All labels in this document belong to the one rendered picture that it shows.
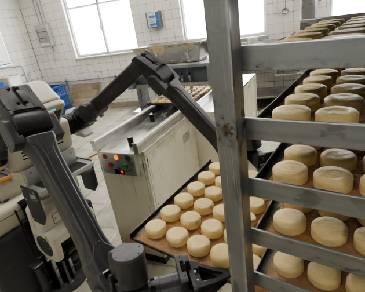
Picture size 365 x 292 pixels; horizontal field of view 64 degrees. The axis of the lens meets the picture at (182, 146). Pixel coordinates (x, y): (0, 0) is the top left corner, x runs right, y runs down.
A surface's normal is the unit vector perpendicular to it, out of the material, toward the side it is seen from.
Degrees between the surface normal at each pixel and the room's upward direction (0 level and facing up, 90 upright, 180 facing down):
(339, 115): 0
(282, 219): 0
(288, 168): 0
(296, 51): 90
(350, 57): 90
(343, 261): 90
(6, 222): 91
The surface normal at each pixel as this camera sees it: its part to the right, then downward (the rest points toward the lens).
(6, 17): 0.95, 0.00
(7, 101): 0.44, -0.66
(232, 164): -0.54, 0.40
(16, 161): 0.84, 0.25
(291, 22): -0.30, 0.41
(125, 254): -0.15, -0.96
